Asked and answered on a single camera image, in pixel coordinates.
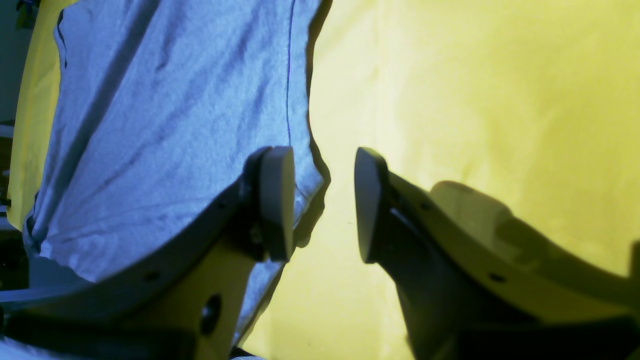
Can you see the grey t-shirt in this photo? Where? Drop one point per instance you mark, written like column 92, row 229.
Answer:
column 160, row 105

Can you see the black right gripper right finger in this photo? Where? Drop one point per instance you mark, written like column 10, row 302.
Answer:
column 475, row 282

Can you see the yellow table cloth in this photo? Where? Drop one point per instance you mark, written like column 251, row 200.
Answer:
column 534, row 103

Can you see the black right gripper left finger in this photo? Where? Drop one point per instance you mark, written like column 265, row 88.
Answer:
column 183, row 301

